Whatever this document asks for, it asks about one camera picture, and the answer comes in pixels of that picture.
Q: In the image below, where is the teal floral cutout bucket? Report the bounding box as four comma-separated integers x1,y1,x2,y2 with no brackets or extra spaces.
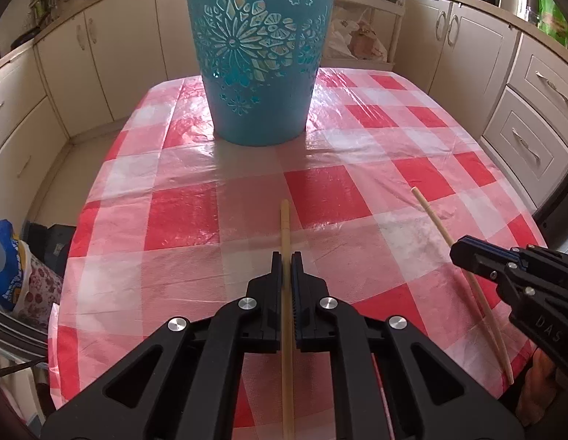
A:
182,0,342,147

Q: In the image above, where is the dark metal rack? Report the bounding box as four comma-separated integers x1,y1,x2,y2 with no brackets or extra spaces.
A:
0,302,52,364

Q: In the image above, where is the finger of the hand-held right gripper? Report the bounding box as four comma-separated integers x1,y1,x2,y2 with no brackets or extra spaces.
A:
463,235,568,267
450,237,533,286

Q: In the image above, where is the cream cabinet run with doors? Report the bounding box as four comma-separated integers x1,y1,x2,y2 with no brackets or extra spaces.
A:
0,0,208,223

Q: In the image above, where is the floral print bag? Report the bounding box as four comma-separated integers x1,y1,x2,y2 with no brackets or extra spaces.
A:
12,256,65,327

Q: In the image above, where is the cream cabinet run with drawers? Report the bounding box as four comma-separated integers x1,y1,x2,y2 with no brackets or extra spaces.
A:
394,0,568,214

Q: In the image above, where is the wooden chopstick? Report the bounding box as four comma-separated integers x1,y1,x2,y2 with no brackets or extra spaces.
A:
280,199,296,440
411,186,515,385

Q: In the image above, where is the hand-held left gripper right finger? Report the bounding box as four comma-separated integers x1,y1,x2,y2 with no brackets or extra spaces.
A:
291,251,526,440

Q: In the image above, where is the white plastic bag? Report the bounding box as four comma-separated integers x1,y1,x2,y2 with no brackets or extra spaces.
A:
327,17,388,61

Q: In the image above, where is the dark cardboard box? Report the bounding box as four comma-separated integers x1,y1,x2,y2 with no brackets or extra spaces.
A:
24,222,79,267

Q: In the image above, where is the black frying pan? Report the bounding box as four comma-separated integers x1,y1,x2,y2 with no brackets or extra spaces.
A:
11,27,43,49

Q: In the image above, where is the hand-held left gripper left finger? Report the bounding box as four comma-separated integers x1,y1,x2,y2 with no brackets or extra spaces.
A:
41,251,285,440

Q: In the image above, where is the blue plastic bag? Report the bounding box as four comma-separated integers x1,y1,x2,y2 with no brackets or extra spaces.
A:
0,219,27,313

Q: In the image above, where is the person's right hand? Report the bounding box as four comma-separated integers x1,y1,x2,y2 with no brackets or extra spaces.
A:
517,349,568,428

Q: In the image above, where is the white storage trolley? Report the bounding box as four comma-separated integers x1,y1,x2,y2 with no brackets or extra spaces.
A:
324,0,407,72

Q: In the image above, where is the red white checked tablecloth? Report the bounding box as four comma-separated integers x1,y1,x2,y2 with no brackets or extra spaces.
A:
48,66,549,440

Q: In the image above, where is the green snack packet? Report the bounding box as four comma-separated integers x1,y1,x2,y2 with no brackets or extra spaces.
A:
535,0,568,47

